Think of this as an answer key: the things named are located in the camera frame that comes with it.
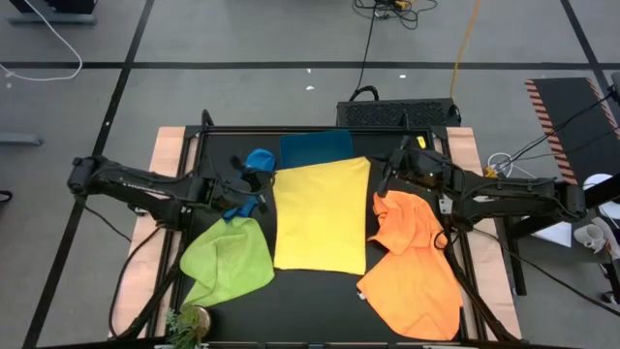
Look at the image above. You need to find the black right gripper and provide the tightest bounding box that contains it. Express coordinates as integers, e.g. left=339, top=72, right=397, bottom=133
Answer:
left=376, top=147, right=456, bottom=199

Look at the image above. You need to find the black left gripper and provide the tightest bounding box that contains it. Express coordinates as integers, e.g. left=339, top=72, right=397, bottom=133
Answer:
left=208, top=169, right=276, bottom=214

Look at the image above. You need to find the yellow microfiber towel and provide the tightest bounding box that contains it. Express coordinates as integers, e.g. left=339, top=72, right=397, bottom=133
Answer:
left=271, top=155, right=372, bottom=276

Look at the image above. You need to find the blue microfiber towel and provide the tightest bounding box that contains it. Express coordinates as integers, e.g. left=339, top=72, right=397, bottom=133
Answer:
left=221, top=147, right=278, bottom=223

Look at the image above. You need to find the green microfiber towel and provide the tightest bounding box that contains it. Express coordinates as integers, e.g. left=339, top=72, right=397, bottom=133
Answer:
left=179, top=216, right=276, bottom=308

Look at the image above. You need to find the black perforated computer case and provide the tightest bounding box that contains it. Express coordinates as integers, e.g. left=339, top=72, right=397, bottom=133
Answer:
left=336, top=98, right=462, bottom=129

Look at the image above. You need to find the blue plastic bin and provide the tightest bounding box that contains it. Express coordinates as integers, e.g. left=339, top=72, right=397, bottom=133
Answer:
left=279, top=129, right=355, bottom=171

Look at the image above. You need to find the plywood table board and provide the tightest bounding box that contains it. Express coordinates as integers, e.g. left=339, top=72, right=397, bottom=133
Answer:
left=108, top=126, right=523, bottom=340

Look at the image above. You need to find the small potted plant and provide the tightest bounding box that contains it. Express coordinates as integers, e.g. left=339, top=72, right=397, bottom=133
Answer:
left=165, top=303, right=213, bottom=349

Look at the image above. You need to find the white paper sheet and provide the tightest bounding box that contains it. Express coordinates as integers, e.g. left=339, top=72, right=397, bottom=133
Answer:
left=530, top=220, right=574, bottom=249

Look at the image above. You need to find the black hazard-striped floor mat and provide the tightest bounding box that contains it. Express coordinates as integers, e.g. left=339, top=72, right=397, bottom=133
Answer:
left=524, top=77, right=620, bottom=186

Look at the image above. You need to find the white round object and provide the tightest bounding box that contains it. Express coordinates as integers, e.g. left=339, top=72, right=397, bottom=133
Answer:
left=582, top=173, right=620, bottom=220

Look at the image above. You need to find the white mug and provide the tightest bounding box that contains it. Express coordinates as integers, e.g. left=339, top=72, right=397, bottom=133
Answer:
left=573, top=223, right=607, bottom=254

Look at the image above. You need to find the grey table foot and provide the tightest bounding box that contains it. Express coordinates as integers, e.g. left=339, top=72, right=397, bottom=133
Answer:
left=0, top=132, right=45, bottom=147

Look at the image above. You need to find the grey table base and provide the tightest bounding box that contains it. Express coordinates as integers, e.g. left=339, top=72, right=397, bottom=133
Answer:
left=7, top=0, right=99, bottom=26

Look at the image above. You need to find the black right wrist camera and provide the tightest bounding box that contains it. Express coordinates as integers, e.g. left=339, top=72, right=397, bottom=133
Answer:
left=411, top=153, right=440, bottom=176

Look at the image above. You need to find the black metal table frame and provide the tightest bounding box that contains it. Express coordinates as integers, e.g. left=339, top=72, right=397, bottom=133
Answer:
left=108, top=109, right=522, bottom=349

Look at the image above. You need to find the white coiled cable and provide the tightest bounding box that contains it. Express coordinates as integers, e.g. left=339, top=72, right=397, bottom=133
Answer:
left=486, top=151, right=515, bottom=179

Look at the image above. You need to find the black hanging cable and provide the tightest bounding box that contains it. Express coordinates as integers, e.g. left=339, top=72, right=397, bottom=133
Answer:
left=348, top=4, right=381, bottom=103

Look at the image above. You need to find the yellow hanging cable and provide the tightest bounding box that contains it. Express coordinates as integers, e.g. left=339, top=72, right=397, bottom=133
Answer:
left=449, top=0, right=482, bottom=100

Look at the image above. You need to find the black floor cable bundle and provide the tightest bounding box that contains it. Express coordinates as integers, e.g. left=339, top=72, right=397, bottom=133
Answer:
left=353, top=0, right=440, bottom=31

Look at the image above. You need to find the white floor cable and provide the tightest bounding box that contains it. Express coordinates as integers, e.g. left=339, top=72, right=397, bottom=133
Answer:
left=0, top=0, right=84, bottom=82

